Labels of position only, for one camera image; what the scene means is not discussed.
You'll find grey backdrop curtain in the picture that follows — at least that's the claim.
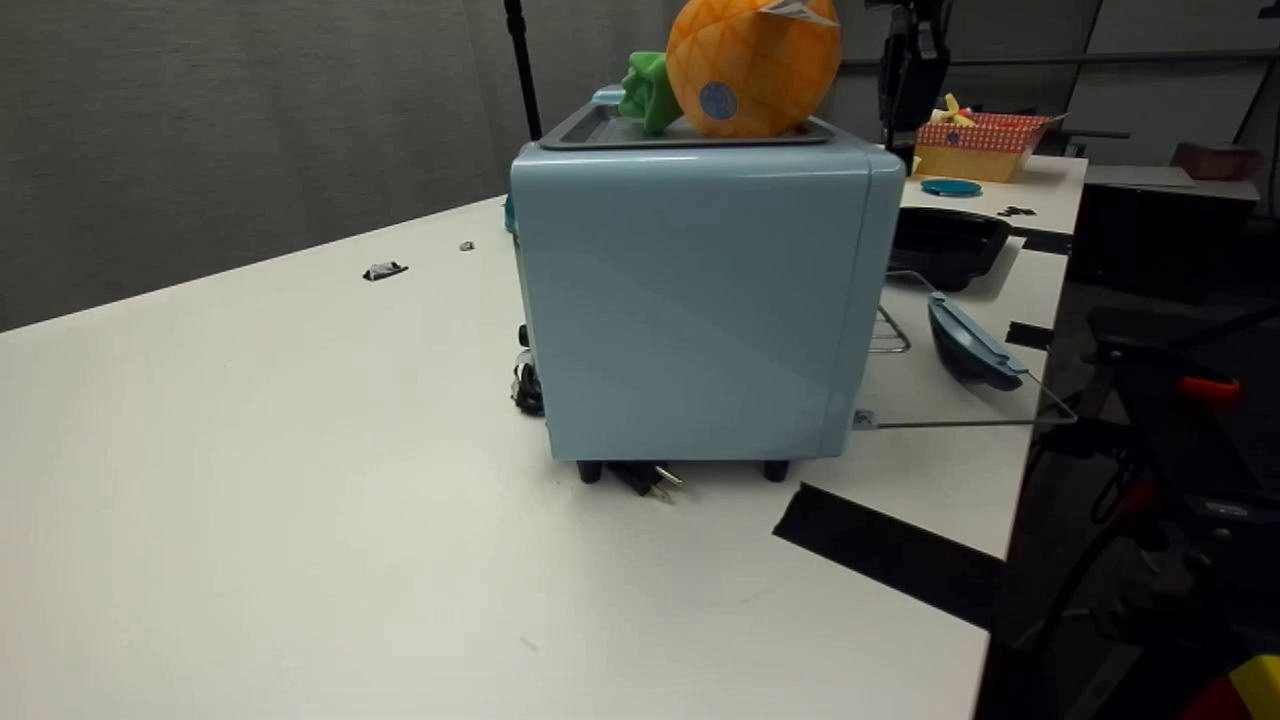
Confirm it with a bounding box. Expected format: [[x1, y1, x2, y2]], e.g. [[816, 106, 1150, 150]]
[[0, 0, 686, 335]]

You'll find orange plush pineapple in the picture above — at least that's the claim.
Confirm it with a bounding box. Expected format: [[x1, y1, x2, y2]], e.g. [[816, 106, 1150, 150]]
[[622, 0, 847, 140]]

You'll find red handle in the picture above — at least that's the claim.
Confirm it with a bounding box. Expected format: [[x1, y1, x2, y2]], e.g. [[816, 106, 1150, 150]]
[[1171, 371, 1249, 410]]

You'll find light blue toy oven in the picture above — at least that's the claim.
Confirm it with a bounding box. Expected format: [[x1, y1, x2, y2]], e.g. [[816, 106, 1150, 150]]
[[504, 97, 914, 487]]

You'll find black oven power cord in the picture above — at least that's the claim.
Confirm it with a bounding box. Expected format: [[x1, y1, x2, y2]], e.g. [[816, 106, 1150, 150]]
[[512, 316, 691, 498]]

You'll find teal round lid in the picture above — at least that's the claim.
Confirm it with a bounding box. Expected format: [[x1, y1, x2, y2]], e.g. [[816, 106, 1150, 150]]
[[918, 177, 987, 205]]

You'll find black tripod pole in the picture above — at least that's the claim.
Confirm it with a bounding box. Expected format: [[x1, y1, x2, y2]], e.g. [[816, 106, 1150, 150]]
[[502, 0, 548, 145]]

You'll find dark red box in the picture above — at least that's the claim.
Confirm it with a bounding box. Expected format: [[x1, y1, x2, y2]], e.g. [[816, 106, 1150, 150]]
[[1169, 135, 1264, 184]]

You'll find large black tape patch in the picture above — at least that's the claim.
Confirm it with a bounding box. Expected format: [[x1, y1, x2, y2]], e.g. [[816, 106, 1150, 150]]
[[772, 481, 1014, 630]]

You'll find black ribbed griddle pan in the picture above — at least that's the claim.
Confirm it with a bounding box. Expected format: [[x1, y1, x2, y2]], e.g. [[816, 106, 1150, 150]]
[[887, 205, 1077, 294]]

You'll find yellow red object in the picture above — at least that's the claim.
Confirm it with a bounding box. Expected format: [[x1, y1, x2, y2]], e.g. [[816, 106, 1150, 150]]
[[1171, 646, 1280, 720]]

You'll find pink yellow toy box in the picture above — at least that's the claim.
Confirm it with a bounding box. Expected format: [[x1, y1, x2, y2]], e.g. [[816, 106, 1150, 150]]
[[914, 90, 1060, 188]]

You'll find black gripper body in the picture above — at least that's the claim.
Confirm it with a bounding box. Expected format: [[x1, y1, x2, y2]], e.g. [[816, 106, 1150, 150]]
[[882, 0, 952, 86]]

